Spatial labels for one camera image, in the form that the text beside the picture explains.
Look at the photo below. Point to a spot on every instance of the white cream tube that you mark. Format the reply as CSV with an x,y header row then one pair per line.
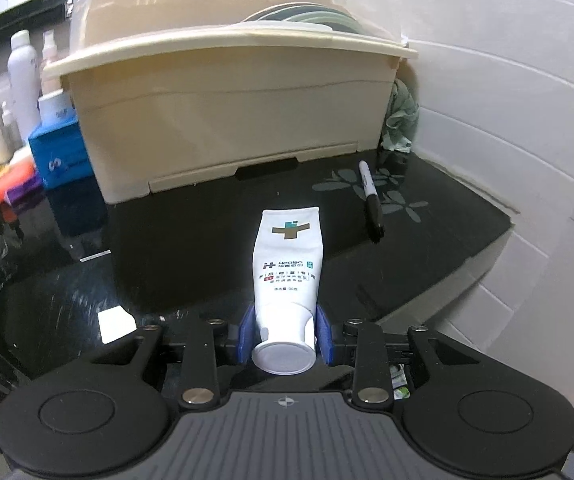
x,y
287,260

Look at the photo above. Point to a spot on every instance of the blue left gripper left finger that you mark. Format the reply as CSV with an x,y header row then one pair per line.
x,y
246,335

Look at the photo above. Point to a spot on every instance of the black marker pen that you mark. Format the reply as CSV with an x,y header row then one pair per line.
x,y
372,200

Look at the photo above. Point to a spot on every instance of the green cloth rag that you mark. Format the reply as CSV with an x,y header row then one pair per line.
x,y
400,123

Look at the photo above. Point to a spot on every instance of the blue box on counter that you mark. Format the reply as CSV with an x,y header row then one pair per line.
x,y
59,153

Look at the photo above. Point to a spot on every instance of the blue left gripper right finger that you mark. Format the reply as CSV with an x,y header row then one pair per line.
x,y
324,336

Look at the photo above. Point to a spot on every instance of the beige plastic dish rack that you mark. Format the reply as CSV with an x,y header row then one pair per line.
x,y
176,92

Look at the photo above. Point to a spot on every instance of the white bottle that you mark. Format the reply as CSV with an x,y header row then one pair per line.
x,y
24,76

